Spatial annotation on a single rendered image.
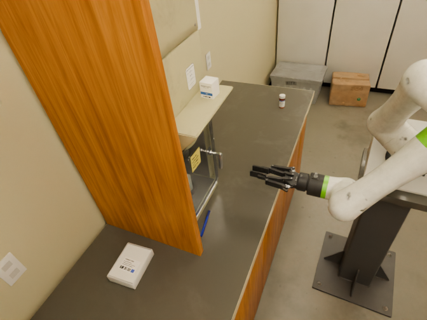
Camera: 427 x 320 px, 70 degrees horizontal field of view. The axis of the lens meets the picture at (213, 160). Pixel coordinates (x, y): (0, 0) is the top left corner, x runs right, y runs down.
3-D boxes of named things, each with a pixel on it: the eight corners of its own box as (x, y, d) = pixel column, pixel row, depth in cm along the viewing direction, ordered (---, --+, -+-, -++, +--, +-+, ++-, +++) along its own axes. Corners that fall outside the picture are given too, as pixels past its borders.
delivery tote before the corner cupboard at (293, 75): (268, 99, 385) (269, 74, 363) (278, 83, 412) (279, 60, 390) (317, 106, 363) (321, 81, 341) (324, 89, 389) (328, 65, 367)
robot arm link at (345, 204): (438, 157, 95) (412, 132, 96) (447, 169, 85) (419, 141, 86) (343, 218, 113) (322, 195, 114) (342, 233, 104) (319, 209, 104)
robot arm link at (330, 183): (357, 202, 122) (364, 176, 118) (357, 216, 111) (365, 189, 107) (321, 193, 127) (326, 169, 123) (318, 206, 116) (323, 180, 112)
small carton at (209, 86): (201, 97, 109) (199, 82, 105) (208, 90, 112) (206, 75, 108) (213, 100, 107) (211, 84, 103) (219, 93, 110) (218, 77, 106)
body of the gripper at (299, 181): (311, 169, 123) (288, 164, 126) (306, 183, 117) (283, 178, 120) (308, 182, 128) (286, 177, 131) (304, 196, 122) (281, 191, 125)
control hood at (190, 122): (169, 155, 102) (162, 131, 96) (208, 104, 124) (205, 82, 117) (199, 161, 98) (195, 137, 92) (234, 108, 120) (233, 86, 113)
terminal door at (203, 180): (189, 226, 131) (172, 157, 104) (217, 178, 151) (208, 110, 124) (191, 226, 131) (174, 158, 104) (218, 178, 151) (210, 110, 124)
